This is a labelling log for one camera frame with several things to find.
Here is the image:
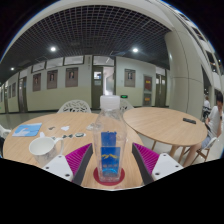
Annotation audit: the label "open dark-framed door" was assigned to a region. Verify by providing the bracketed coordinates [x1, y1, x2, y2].
[91, 65, 116, 110]

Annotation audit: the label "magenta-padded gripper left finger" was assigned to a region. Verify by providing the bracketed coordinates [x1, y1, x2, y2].
[41, 143, 94, 187]

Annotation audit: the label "framed wall pictures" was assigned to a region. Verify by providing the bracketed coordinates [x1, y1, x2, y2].
[6, 67, 153, 101]

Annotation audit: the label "light blue booklet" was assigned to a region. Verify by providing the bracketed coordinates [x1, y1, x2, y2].
[12, 122, 43, 138]

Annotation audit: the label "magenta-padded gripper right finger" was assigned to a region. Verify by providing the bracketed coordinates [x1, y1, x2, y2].
[130, 142, 184, 186]

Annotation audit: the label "clear water bottle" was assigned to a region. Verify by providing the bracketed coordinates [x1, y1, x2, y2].
[92, 95, 128, 183]

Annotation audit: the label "round ceiling lights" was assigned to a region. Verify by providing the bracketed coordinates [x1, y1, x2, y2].
[9, 45, 140, 72]

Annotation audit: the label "white cup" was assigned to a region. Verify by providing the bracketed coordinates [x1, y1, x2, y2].
[28, 135, 64, 168]

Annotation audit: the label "round wooden table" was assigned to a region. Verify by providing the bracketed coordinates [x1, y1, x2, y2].
[122, 106, 208, 158]

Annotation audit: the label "black and white keychain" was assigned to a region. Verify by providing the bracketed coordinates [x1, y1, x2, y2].
[61, 132, 87, 139]

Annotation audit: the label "flat round red coaster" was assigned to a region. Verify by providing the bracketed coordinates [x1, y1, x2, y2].
[92, 166, 126, 187]

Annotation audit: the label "person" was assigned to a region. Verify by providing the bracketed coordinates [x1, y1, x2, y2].
[201, 95, 212, 121]
[182, 91, 224, 168]

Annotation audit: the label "wooden folding chair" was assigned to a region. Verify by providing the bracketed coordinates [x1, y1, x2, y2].
[191, 136, 218, 165]

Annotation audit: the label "small black flat device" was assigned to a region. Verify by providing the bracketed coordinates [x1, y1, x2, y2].
[182, 117, 197, 125]

